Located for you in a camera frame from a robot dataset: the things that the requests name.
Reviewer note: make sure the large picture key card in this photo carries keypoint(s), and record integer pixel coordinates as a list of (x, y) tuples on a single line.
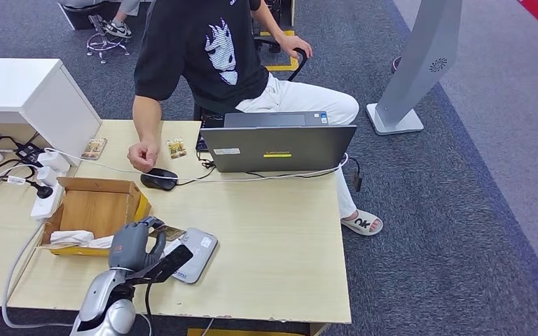
[(94, 148)]

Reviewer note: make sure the grey laptop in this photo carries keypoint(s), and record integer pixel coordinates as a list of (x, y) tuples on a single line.
[(278, 148)]

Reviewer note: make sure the person's right forearm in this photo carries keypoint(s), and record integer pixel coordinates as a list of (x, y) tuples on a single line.
[(147, 120)]

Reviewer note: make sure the chrome stool base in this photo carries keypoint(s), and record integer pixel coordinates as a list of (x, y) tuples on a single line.
[(104, 45)]

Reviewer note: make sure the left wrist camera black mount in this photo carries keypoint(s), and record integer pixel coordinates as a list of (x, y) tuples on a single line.
[(171, 264)]

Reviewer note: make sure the black power adapter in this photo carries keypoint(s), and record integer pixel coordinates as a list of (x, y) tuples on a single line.
[(28, 154)]

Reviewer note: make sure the white sandal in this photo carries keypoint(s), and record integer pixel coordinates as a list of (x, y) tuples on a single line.
[(362, 223)]

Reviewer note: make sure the black computer mouse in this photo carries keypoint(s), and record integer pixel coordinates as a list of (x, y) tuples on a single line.
[(159, 179)]

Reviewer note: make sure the person's right hand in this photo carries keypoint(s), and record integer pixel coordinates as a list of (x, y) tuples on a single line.
[(142, 155)]

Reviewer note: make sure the white power strip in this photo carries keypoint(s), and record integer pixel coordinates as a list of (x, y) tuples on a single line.
[(46, 208)]

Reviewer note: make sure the black and white sneaker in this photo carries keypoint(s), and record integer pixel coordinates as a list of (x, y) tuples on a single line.
[(118, 29)]

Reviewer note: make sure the black furniture piece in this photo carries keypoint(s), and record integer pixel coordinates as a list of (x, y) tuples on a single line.
[(278, 14)]

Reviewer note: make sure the small picture card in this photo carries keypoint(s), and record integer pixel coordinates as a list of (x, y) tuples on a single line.
[(176, 148)]

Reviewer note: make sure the person's left forearm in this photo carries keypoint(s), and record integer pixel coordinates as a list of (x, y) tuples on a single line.
[(269, 21)]

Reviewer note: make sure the grey kiosk stand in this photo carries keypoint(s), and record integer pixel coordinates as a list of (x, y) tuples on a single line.
[(417, 55)]

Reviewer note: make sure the yellow floor tape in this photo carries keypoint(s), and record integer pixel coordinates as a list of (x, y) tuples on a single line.
[(292, 65)]

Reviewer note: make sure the dark round object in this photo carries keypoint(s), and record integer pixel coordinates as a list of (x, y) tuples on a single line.
[(395, 65)]

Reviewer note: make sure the yellow wooden board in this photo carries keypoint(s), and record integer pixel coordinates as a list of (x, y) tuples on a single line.
[(250, 333)]

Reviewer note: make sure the grey card reader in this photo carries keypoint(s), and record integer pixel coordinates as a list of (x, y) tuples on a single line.
[(199, 252)]

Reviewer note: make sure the brown ID card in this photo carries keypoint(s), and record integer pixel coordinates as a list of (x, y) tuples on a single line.
[(171, 233)]

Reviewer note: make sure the white cabinet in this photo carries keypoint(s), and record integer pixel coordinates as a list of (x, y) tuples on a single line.
[(27, 92)]

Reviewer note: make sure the white crumpled tissue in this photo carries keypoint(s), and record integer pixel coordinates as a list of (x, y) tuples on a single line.
[(102, 242), (72, 238)]

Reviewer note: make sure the cardboard box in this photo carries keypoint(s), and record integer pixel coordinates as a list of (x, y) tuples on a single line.
[(95, 208)]

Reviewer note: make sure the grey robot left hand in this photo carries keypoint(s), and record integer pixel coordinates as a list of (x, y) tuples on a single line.
[(132, 246)]

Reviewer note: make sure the black platform white edge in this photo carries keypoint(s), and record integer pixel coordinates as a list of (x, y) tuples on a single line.
[(81, 16)]

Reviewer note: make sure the person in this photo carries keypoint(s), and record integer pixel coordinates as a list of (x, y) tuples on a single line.
[(204, 69), (127, 7)]

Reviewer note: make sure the person's left hand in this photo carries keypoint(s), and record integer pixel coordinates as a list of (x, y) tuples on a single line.
[(294, 45)]

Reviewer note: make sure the small white charger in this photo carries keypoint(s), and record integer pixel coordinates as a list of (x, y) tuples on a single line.
[(47, 176)]

